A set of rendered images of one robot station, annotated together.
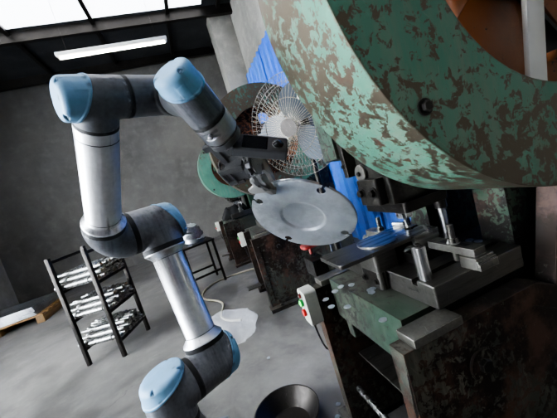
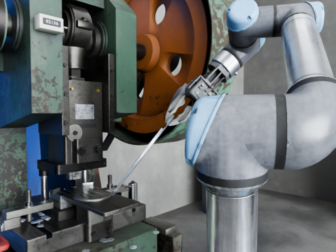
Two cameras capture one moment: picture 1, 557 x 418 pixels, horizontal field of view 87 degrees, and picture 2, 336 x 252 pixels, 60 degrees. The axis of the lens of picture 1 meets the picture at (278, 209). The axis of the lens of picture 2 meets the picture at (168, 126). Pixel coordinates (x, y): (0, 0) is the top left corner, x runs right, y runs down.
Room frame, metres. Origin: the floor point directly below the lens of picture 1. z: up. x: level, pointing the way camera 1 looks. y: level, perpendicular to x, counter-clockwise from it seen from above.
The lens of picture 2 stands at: (1.17, 0.70, 1.06)
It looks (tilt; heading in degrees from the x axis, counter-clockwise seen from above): 3 degrees down; 239
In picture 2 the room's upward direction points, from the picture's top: straight up
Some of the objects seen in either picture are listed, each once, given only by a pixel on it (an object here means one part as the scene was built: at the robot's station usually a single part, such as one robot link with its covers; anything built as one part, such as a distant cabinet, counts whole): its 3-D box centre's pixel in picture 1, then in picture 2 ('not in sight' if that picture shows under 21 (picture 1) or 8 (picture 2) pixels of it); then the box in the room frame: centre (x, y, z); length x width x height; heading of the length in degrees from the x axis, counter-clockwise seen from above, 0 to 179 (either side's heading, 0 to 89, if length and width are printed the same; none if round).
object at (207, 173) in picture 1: (256, 193); not in sight; (4.37, 0.25, 0.87); 1.53 x 0.99 x 1.74; 108
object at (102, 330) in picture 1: (101, 298); not in sight; (2.53, 1.72, 0.47); 0.46 x 0.43 x 0.95; 85
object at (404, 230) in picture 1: (409, 235); (74, 195); (0.92, -0.38, 0.76); 0.15 x 0.09 x 0.05; 15
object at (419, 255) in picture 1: (421, 261); (132, 193); (0.72, -0.31, 0.75); 0.03 x 0.03 x 0.10; 15
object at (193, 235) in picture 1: (197, 253); not in sight; (3.64, 1.14, 0.40); 0.45 x 0.40 x 0.79; 27
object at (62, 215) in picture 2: (414, 245); (73, 204); (0.92, -0.39, 0.72); 0.20 x 0.16 x 0.03; 15
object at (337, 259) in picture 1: (369, 265); (100, 217); (0.87, -0.22, 0.72); 0.25 x 0.14 x 0.14; 105
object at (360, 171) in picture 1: (379, 154); (78, 119); (0.91, -0.35, 1.04); 0.17 x 0.15 x 0.30; 105
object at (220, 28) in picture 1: (249, 125); not in sight; (6.14, 0.06, 2.15); 0.42 x 0.40 x 4.30; 105
